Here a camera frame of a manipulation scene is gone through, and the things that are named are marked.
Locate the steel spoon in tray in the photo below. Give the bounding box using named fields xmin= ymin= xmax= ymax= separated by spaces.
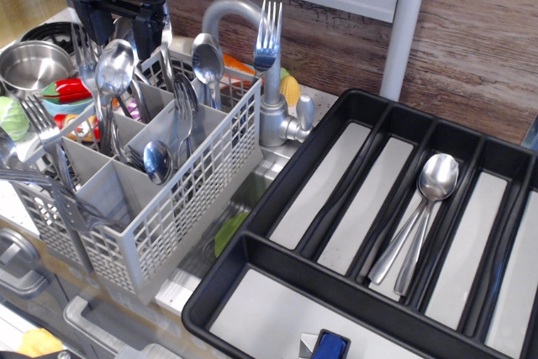
xmin=394 ymin=196 xmax=439 ymax=297
xmin=368 ymin=153 xmax=459 ymax=285

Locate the yellow toy corn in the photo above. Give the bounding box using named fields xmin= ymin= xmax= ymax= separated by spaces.
xmin=280 ymin=76 xmax=301 ymax=107

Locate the big steel spoon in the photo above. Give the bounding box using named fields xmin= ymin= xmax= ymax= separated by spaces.
xmin=95 ymin=39 xmax=135 ymax=134
xmin=113 ymin=17 xmax=140 ymax=65

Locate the orange toy carrot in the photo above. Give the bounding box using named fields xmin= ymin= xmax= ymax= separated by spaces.
xmin=223 ymin=54 xmax=256 ymax=84

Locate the small steel spoon basket front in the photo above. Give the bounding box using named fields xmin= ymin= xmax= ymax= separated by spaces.
xmin=143 ymin=140 xmax=173 ymax=185

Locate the green toy item in sink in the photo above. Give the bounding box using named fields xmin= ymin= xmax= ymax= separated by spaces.
xmin=214 ymin=212 xmax=249 ymax=257

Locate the steel pot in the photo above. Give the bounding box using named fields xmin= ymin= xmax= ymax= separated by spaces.
xmin=1 ymin=40 xmax=75 ymax=98

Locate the black stove burner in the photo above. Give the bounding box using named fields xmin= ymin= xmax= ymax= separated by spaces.
xmin=20 ymin=22 xmax=79 ymax=55

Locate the steel spoon basket back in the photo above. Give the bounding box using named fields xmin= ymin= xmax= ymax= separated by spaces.
xmin=193 ymin=33 xmax=224 ymax=110

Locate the grey toy faucet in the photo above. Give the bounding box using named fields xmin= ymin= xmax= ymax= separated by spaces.
xmin=202 ymin=0 xmax=314 ymax=147

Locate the green toy cabbage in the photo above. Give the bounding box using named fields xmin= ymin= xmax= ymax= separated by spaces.
xmin=0 ymin=96 xmax=29 ymax=141

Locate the blue clip object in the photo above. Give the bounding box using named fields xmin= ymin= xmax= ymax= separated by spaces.
xmin=298 ymin=329 xmax=351 ymax=359

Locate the red toy pepper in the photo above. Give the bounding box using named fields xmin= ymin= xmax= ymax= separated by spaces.
xmin=40 ymin=78 xmax=92 ymax=105

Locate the black cutlery tray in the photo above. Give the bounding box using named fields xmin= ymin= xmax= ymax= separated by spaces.
xmin=182 ymin=89 xmax=537 ymax=358

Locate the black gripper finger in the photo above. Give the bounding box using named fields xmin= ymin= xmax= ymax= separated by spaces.
xmin=133 ymin=9 xmax=163 ymax=61
xmin=75 ymin=1 xmax=113 ymax=45

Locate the light blue toy bowl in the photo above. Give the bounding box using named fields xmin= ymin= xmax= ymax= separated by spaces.
xmin=42 ymin=98 xmax=93 ymax=117

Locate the steel fork at faucet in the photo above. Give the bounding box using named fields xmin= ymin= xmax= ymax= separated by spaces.
xmin=253 ymin=0 xmax=282 ymax=74

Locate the steel cutlery lower left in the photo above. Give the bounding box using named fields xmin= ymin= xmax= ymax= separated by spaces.
xmin=1 ymin=129 xmax=124 ymax=232

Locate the steel fork far left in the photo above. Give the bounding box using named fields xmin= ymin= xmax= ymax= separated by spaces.
xmin=21 ymin=96 xmax=61 ymax=152

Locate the grey plastic cutlery basket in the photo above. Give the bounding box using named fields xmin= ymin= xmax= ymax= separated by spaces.
xmin=15 ymin=67 xmax=261 ymax=303

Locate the steel fork basket middle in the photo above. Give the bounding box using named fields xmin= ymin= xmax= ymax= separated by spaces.
xmin=173 ymin=73 xmax=198 ymax=168

